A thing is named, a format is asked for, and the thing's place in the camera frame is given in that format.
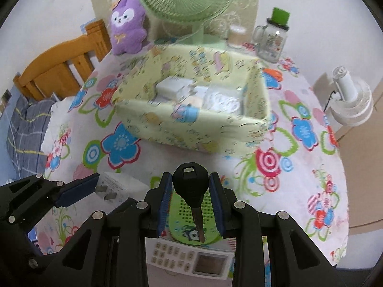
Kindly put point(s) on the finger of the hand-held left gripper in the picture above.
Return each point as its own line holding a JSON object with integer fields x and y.
{"x": 18, "y": 245}
{"x": 77, "y": 189}

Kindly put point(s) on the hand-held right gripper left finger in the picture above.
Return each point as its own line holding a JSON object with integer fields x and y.
{"x": 164, "y": 203}

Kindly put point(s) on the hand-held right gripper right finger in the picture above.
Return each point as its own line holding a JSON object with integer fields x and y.
{"x": 217, "y": 203}

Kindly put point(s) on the green round perforated device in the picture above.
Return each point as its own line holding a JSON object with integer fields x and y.
{"x": 179, "y": 215}

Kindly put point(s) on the black key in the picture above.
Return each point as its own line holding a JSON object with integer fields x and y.
{"x": 190, "y": 182}

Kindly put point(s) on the white charger plug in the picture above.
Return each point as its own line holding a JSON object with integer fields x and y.
{"x": 119, "y": 185}

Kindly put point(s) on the white remote with screen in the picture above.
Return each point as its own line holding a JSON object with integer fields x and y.
{"x": 179, "y": 257}

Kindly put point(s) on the yellow printed storage box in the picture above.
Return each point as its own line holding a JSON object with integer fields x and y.
{"x": 179, "y": 131}

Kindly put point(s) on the grey plaid blanket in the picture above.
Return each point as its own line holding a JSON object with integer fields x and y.
{"x": 27, "y": 125}

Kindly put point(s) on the floral tablecloth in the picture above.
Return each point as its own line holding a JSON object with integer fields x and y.
{"x": 299, "y": 185}

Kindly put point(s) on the white embossed item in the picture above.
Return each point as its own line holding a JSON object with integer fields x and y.
{"x": 223, "y": 101}

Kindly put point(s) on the white adapter block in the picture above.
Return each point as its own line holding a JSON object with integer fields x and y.
{"x": 172, "y": 88}

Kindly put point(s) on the wooden bed headboard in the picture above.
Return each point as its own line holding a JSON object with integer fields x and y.
{"x": 51, "y": 62}

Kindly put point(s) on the beige door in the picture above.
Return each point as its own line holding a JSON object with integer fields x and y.
{"x": 365, "y": 170}

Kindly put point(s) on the purple plush toy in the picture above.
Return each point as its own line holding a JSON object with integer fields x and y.
{"x": 127, "y": 36}

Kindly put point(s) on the light blue item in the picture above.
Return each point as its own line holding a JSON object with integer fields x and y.
{"x": 87, "y": 23}

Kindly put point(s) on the clear cotton swab container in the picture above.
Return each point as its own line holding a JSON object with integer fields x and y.
{"x": 236, "y": 37}

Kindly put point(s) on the glass mug jar green lid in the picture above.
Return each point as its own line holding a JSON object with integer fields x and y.
{"x": 270, "y": 44}

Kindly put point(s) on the white standing fan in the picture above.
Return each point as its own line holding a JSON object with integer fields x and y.
{"x": 356, "y": 101}

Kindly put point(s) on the green printed wall sheet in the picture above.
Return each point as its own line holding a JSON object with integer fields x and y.
{"x": 245, "y": 0}

